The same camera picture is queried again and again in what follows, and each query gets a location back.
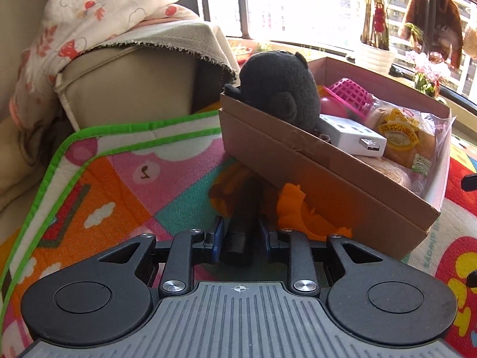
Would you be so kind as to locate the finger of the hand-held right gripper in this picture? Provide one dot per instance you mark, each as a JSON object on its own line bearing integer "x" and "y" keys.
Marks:
{"x": 470, "y": 182}

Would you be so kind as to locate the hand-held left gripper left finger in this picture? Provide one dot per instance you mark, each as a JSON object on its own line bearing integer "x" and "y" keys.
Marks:
{"x": 220, "y": 238}

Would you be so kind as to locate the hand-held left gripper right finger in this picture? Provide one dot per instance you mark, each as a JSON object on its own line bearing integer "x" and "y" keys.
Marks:
{"x": 264, "y": 236}

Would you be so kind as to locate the yellow label bread packet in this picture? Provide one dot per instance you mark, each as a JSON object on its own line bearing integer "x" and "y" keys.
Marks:
{"x": 406, "y": 134}

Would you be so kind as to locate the brown cardboard box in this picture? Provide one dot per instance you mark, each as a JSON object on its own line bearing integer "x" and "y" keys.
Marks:
{"x": 335, "y": 194}

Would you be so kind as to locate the white power adapter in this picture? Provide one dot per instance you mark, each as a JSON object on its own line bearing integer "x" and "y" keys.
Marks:
{"x": 346, "y": 134}

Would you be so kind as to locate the black plush toy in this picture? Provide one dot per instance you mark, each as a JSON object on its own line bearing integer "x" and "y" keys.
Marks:
{"x": 275, "y": 82}

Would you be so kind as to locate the round bun packet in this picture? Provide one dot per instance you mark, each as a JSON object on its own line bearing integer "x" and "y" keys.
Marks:
{"x": 391, "y": 175}

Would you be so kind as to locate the pink flowering plant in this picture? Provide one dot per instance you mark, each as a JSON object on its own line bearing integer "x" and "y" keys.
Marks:
{"x": 428, "y": 69}

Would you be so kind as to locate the colourful green-edged play mat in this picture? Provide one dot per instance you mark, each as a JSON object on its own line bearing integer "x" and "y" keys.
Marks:
{"x": 111, "y": 179}

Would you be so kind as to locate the pink plastic toy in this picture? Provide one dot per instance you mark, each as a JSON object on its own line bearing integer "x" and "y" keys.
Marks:
{"x": 329, "y": 106}

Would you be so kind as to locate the pink mesh basket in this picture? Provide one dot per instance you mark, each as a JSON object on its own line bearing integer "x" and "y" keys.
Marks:
{"x": 352, "y": 93}

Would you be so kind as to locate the potted palm plant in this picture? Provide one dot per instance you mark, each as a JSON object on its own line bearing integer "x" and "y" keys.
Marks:
{"x": 376, "y": 57}

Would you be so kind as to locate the brown fur coat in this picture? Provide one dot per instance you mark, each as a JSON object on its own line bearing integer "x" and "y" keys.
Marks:
{"x": 443, "y": 18}

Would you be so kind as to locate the beige sofa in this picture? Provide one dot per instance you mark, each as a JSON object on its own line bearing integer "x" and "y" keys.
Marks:
{"x": 141, "y": 78}

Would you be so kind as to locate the small windowsill planter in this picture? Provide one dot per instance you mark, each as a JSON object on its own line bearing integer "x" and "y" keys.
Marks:
{"x": 242, "y": 51}

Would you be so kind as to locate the beige frayed-edge cloth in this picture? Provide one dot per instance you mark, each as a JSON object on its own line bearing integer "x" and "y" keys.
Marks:
{"x": 179, "y": 37}

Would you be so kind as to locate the floral white quilt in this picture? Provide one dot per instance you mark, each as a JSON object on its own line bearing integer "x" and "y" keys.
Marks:
{"x": 93, "y": 18}

